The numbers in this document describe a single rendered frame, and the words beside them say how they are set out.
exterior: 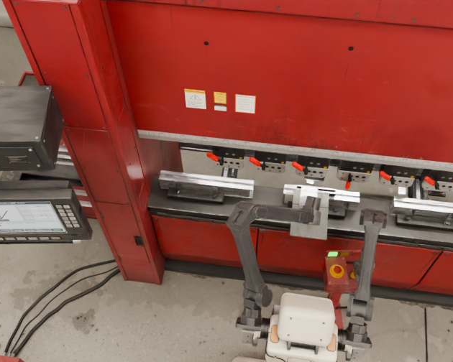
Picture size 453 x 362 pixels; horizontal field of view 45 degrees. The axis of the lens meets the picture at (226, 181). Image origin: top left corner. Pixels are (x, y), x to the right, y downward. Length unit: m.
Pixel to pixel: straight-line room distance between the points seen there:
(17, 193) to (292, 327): 1.18
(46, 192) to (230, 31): 0.93
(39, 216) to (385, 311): 2.29
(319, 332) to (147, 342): 1.63
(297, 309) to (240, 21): 1.08
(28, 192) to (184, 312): 1.67
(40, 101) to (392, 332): 2.57
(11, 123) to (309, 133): 1.20
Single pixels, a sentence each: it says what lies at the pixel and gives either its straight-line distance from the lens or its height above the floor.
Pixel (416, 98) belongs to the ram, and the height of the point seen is 1.79.
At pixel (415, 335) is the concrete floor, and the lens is 3.75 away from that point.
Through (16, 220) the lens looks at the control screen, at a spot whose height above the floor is 1.42.
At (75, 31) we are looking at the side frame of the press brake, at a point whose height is 2.18.
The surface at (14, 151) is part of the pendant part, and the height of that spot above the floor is 1.89.
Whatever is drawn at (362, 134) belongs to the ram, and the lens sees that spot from 2.43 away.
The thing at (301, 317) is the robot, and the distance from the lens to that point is 2.17.
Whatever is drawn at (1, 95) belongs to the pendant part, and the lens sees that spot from 2.13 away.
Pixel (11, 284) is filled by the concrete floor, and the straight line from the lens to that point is 3.97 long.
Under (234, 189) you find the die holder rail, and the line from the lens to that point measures 2.91.
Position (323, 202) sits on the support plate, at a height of 1.00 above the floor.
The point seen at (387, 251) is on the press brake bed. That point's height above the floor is 0.70.
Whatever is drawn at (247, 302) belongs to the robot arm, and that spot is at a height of 1.25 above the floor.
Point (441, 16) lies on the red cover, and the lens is 1.97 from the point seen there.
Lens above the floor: 3.43
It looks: 58 degrees down
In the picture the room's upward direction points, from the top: 1 degrees counter-clockwise
